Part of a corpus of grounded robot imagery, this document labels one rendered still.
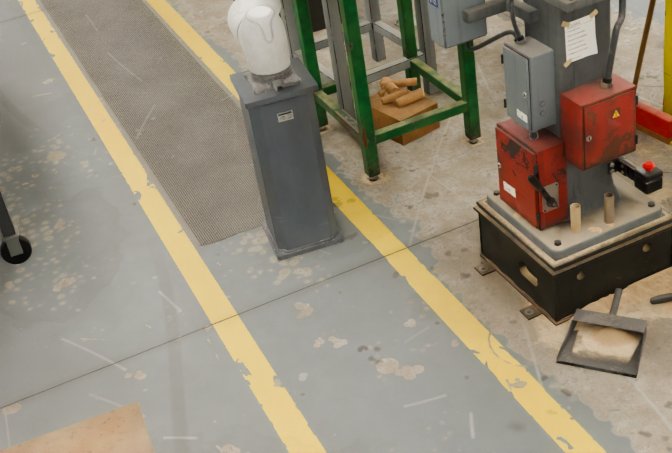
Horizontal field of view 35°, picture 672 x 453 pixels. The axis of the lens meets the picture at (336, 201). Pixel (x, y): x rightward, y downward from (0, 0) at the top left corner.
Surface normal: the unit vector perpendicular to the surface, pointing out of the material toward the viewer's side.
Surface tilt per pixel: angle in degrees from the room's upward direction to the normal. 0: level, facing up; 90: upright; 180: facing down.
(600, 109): 90
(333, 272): 0
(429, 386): 0
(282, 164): 90
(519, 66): 90
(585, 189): 82
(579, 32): 89
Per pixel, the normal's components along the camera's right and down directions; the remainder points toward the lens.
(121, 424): -0.14, -0.83
